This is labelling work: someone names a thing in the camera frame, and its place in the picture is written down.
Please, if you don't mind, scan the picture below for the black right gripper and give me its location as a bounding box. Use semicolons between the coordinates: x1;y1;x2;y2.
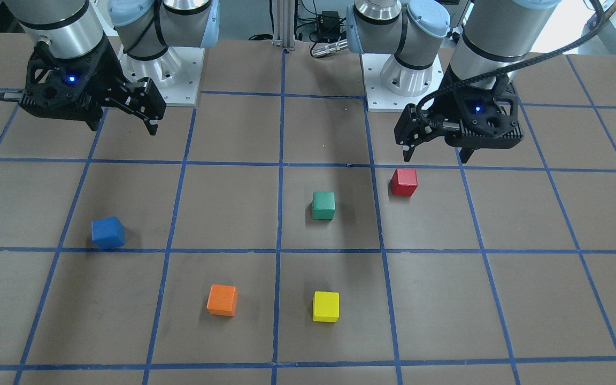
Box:
0;41;166;135

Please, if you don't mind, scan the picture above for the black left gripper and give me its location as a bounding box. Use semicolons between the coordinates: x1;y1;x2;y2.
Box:
395;75;523;164

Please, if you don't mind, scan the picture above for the red wooden block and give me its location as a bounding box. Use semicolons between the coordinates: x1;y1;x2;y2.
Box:
389;168;418;197

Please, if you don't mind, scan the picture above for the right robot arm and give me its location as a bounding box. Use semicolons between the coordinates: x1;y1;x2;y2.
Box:
0;1;220;136

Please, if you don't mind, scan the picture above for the green wooden block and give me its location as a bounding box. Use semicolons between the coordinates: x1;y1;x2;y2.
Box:
311;191;336;221

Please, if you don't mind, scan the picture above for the blue wooden block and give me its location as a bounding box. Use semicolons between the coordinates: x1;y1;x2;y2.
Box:
91;217;126;250

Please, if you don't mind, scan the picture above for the yellow wooden block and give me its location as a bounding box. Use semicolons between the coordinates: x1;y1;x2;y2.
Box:
311;291;340;322

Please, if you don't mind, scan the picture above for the orange wooden block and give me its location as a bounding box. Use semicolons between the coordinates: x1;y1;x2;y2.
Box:
206;283;238;317

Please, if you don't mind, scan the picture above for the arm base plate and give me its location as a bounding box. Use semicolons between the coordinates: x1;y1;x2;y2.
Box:
118;47;207;107
361;53;443;112

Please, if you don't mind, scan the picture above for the aluminium frame post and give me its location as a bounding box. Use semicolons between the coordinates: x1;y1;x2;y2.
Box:
271;0;297;51

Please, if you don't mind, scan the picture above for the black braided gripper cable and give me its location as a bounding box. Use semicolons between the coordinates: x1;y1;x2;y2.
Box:
416;0;606;126

